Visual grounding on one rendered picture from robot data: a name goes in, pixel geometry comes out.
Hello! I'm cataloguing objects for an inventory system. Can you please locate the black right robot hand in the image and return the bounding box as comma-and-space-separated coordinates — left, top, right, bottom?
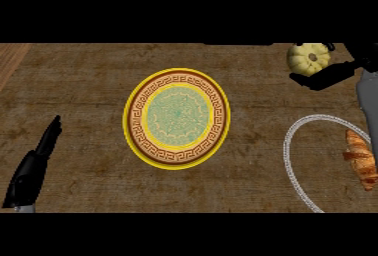
288, 43, 378, 92

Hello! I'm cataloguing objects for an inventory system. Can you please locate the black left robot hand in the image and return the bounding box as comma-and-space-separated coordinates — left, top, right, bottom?
2, 115, 64, 209

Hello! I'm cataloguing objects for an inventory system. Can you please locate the pale yellow squash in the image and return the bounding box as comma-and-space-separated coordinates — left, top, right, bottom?
287, 43, 333, 77

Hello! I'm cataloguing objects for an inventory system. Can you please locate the brown burlap placemat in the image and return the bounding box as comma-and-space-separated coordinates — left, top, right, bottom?
0, 43, 378, 214

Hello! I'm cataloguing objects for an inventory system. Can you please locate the clear plate with white rim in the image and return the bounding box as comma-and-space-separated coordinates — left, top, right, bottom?
282, 114, 374, 214

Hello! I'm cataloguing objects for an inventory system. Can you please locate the yellow patterned plate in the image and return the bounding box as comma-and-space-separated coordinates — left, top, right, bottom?
122, 67, 232, 171

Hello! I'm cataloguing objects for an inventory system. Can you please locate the brown croissant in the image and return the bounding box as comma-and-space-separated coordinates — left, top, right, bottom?
342, 129, 378, 192

